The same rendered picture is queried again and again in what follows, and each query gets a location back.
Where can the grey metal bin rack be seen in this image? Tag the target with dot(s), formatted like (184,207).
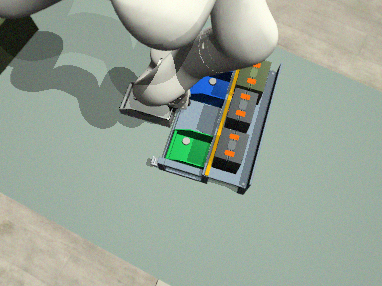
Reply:
(206,119)

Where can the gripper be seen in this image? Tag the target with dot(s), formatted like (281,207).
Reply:
(180,103)

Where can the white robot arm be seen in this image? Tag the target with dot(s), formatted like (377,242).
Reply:
(245,34)

